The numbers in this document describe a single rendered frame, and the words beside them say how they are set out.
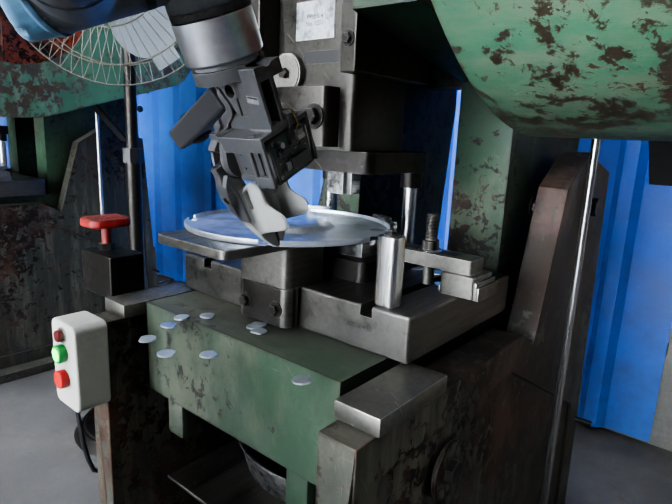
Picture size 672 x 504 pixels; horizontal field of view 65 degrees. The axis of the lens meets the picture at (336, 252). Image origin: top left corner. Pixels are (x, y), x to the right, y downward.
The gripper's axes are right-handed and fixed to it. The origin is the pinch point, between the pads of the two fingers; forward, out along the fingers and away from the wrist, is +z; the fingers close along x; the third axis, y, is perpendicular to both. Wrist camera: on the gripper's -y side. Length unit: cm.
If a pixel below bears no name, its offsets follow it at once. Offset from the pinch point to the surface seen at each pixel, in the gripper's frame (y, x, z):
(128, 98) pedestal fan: -93, 44, 0
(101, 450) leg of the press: -33, -21, 35
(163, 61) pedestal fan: -79, 50, -8
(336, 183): -7.2, 21.6, 5.3
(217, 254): -2.7, -6.1, -0.6
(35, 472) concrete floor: -94, -26, 76
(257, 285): -8.7, 1.9, 11.2
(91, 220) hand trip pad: -39.6, -2.0, 2.9
